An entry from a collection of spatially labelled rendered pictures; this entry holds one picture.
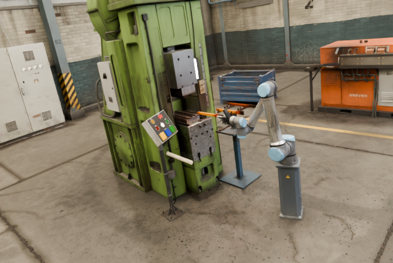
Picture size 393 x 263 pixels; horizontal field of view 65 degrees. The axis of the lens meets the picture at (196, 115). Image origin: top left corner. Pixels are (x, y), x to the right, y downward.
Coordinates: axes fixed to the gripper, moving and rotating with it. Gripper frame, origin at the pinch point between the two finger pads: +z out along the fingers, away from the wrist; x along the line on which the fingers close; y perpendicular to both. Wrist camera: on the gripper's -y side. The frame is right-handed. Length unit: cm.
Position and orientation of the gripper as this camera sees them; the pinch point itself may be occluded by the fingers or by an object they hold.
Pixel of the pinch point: (218, 115)
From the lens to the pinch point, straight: 333.4
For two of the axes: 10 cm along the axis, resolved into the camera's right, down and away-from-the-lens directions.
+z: -6.5, -1.5, 7.4
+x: 7.5, -3.0, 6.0
